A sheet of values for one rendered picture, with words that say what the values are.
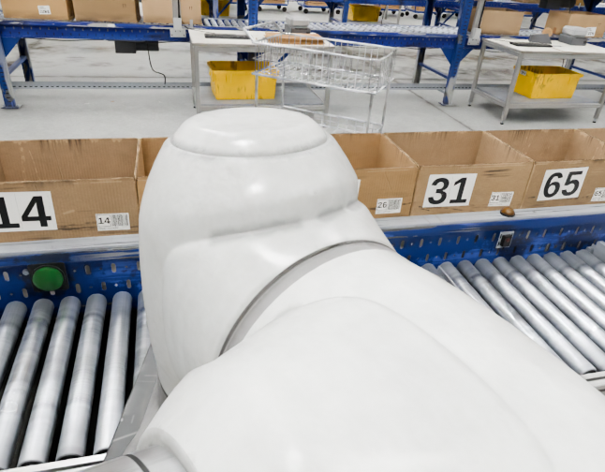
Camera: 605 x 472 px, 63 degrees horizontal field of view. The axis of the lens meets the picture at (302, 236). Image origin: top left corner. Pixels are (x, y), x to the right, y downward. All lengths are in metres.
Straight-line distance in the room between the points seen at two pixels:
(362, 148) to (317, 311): 1.50
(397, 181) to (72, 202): 0.88
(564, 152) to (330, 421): 2.04
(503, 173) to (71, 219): 1.25
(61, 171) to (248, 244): 1.40
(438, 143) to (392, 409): 1.68
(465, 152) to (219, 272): 1.67
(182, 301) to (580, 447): 0.21
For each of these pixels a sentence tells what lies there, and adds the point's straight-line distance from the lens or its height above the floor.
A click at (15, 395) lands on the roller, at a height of 0.75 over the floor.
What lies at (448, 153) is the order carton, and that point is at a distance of 1.87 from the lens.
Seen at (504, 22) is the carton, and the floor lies 0.94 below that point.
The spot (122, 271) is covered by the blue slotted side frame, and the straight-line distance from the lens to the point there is 1.42.
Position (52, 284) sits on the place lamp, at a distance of 1.41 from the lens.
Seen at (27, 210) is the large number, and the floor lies 0.97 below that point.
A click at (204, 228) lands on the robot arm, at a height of 1.44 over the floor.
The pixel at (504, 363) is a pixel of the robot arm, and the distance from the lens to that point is 0.22.
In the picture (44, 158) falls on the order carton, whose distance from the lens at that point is 1.64.
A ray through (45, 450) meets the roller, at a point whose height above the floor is 0.74.
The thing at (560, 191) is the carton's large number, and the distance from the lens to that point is 1.82.
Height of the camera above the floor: 1.59
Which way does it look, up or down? 31 degrees down
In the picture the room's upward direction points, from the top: 4 degrees clockwise
